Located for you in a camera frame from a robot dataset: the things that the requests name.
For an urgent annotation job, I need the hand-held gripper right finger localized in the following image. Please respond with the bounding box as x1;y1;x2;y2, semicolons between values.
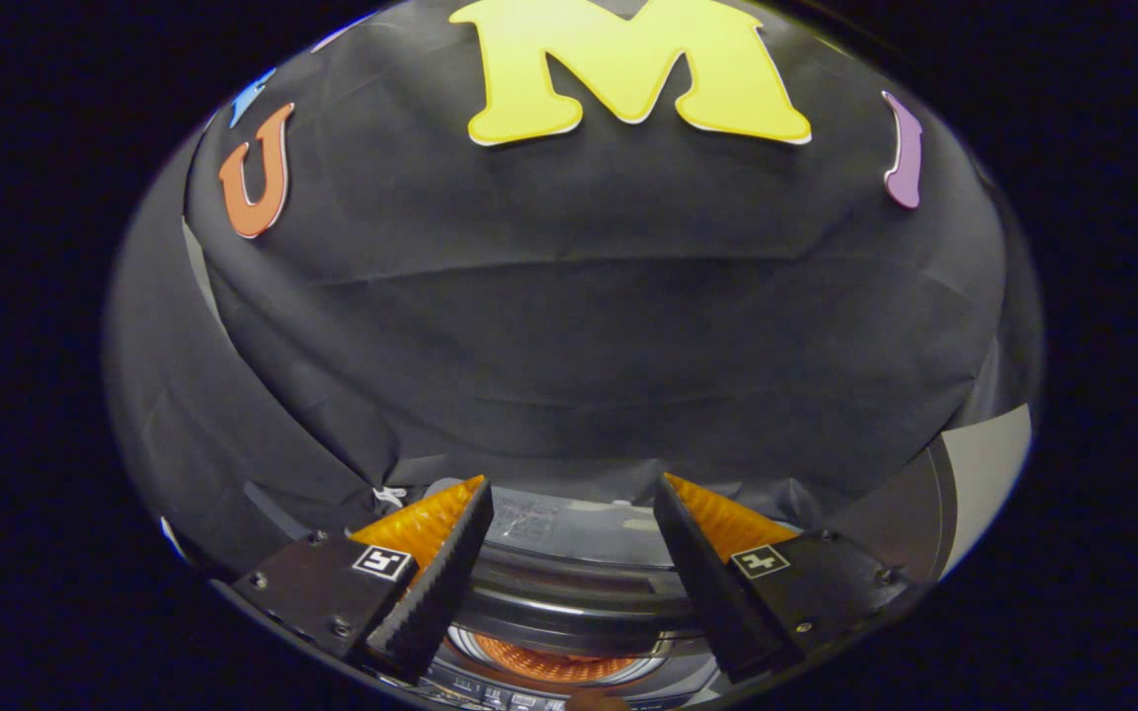
652;472;926;684

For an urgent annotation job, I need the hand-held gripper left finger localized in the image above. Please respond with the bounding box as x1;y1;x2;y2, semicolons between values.
231;474;496;685

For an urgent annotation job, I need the grey washing machine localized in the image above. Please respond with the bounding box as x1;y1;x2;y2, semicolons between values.
243;477;827;711

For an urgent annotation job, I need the dark washing machine lid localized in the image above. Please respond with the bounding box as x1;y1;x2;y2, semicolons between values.
426;479;807;689

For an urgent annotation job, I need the orange polo shirt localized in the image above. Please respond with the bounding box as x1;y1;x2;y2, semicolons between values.
475;632;641;684

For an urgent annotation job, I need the black backdrop cloth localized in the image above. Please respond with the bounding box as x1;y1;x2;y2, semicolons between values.
103;0;1044;584

